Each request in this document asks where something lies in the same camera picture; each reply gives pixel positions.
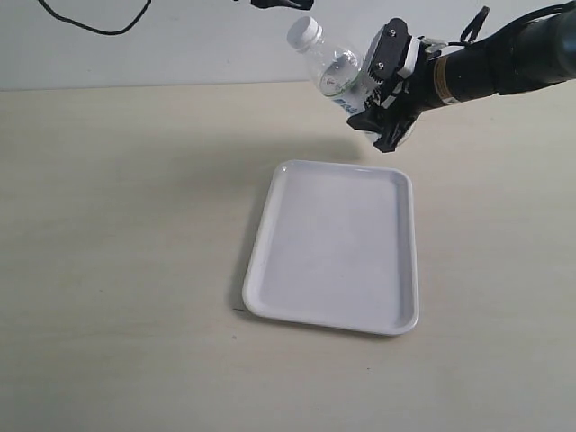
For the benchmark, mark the clear Gatorade drink bottle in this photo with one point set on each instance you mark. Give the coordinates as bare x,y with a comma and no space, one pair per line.
336,69

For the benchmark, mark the white bottle cap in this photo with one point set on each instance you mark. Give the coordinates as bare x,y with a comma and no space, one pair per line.
303,33

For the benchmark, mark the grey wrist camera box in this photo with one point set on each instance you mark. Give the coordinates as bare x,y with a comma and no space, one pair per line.
393,53

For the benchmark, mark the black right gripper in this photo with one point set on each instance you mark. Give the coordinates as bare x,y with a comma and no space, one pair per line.
388,108

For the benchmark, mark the white plastic tray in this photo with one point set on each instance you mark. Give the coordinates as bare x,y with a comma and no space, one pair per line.
336,248

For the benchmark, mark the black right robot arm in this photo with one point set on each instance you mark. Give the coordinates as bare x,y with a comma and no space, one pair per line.
535,51

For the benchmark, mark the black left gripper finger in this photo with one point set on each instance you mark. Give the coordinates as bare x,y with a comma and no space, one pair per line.
292,4

